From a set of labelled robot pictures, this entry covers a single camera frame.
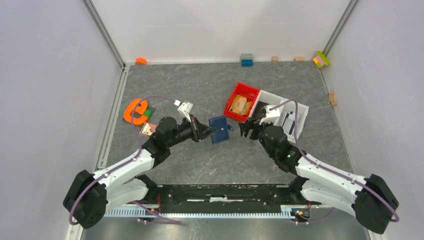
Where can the navy blue card holder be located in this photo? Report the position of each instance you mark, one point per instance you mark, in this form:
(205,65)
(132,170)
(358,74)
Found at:
(222,129)

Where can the small tan wooden block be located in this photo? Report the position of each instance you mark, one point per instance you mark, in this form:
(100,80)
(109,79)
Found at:
(274,59)

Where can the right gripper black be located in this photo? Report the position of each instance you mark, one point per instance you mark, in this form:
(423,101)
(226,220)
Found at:
(245,127)

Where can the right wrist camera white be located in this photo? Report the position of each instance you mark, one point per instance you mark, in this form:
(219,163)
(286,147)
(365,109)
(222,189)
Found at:
(271,114)

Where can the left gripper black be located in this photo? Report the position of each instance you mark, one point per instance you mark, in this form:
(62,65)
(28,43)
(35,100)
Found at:
(199,130)

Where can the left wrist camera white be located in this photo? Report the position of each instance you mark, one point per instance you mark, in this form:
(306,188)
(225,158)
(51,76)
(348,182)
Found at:
(184,108)

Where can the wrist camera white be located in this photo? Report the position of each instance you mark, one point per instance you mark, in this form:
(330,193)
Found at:
(271,114)
(184,108)

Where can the green toy block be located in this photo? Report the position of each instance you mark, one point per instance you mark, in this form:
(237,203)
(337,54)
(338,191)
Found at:
(148,113)

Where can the white plastic bin left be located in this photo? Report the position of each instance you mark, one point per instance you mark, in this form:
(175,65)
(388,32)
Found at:
(265,97)

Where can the green pink toy brick stack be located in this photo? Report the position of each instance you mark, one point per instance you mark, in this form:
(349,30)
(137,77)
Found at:
(321,60)

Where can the black white cards in bin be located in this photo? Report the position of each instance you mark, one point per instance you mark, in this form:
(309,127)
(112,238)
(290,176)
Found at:
(288,122)

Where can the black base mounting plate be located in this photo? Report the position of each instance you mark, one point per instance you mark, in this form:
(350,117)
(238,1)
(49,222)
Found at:
(222,198)

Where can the flat tan wooden block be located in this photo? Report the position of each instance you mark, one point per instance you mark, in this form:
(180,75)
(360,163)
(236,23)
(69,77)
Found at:
(299,59)

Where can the white plastic bin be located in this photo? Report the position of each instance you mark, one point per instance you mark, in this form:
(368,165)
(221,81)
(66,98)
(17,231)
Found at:
(298,108)
(265,97)

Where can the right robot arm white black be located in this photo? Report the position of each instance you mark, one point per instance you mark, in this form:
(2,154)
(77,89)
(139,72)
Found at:
(368,199)

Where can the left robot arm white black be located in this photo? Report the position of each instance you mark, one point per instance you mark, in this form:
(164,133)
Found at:
(91,195)

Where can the orange round cap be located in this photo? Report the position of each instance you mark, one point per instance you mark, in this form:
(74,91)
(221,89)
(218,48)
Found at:
(140,61)

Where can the curved tan wooden piece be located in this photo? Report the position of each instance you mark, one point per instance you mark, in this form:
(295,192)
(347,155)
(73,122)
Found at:
(332,100)

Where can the white plastic bin right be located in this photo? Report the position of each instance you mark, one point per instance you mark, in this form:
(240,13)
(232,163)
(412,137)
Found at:
(298,108)

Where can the blue grey toy brick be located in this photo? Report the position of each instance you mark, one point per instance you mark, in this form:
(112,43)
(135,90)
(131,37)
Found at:
(246,59)

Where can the orange plastic letter shape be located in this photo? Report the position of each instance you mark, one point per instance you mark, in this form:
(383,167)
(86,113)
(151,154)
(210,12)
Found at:
(135,112)

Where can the red plastic bin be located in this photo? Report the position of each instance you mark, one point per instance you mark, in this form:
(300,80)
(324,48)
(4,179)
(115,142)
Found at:
(241,89)

